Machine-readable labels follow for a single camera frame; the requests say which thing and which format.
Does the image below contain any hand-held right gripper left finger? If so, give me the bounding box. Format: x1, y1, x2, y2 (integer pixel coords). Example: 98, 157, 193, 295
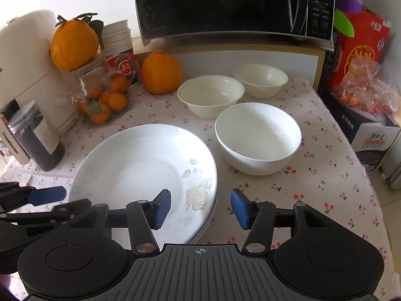
67, 190, 172, 254

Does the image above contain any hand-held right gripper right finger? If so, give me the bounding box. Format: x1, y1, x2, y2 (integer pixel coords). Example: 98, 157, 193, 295
231, 188, 333, 254

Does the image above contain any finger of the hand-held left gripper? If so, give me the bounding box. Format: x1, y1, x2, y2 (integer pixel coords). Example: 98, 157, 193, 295
0, 199, 91, 226
0, 182, 67, 214

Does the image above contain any white rose-print plate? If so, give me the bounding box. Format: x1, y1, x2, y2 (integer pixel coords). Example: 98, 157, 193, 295
68, 124, 218, 245

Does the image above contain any white deep bowl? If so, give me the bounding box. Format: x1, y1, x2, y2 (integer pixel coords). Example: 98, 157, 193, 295
215, 102, 302, 176

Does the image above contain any cream shallow bowl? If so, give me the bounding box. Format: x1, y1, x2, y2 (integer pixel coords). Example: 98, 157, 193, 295
177, 74, 245, 119
232, 63, 289, 99

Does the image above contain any plastic jar with dark contents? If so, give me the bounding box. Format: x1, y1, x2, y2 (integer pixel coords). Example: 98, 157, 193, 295
7, 100, 66, 172

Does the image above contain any cherry print tablecloth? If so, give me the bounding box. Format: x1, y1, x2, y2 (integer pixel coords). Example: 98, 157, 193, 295
0, 78, 401, 301

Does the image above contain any small glass cup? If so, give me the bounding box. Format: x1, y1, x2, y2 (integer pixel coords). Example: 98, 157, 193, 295
55, 92, 79, 110

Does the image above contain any glass jar of small oranges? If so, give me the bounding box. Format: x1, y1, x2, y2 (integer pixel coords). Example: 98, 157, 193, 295
70, 52, 131, 126

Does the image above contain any white air fryer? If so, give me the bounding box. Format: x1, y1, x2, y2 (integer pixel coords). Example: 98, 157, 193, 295
0, 9, 79, 165

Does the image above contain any cardboard drinks box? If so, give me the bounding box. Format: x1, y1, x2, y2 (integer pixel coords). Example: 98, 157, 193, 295
318, 85, 401, 171

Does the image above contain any large orange with leaves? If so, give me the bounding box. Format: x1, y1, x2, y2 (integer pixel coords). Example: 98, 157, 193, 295
50, 13, 105, 71

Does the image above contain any stack of paper cups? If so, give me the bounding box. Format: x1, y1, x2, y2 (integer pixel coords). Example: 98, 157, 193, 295
102, 19, 138, 85

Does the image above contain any plastic bag of oranges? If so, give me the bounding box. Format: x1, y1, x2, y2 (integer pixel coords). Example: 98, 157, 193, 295
334, 58, 400, 116

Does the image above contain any red printed carton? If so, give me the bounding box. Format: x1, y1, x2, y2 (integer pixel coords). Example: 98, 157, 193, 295
324, 9, 392, 93

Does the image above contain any black microwave oven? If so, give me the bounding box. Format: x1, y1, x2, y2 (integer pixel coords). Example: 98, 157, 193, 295
131, 0, 337, 51

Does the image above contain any green plastic piece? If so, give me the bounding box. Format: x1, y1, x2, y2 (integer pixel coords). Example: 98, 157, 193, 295
334, 9, 356, 38

